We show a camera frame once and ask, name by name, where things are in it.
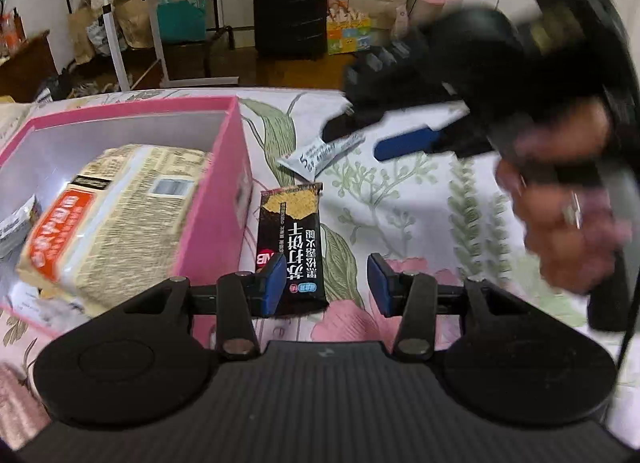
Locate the pink cardboard box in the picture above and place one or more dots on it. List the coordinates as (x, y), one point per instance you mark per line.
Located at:
(235, 168)

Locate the colourful cardboard box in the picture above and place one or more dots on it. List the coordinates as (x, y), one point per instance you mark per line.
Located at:
(347, 38)

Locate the beige packet with red label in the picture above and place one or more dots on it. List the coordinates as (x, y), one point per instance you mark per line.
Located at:
(57, 235)

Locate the black suitcase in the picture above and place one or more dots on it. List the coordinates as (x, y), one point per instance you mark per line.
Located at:
(290, 8)

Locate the person's right hand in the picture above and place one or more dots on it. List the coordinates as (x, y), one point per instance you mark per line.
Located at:
(565, 223)

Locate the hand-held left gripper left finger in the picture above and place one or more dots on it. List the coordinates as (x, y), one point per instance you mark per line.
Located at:
(272, 283)

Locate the wooden table with white legs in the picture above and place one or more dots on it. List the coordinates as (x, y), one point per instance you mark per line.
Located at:
(112, 33)

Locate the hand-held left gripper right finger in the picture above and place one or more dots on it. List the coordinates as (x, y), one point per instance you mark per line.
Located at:
(382, 288)

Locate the teal bag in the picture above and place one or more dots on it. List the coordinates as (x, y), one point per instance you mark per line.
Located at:
(180, 18)

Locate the white snack bar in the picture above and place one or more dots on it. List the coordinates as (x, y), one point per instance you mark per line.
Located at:
(17, 228)
(310, 155)

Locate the dark wooden cabinet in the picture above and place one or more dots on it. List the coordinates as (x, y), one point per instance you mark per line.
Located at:
(25, 70)

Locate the brown paper bag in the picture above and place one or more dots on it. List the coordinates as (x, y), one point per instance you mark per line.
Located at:
(135, 18)

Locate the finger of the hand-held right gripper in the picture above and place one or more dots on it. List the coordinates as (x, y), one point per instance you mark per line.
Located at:
(345, 125)
(405, 143)

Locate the black cracker packet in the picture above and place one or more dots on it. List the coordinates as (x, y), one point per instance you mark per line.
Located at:
(292, 233)

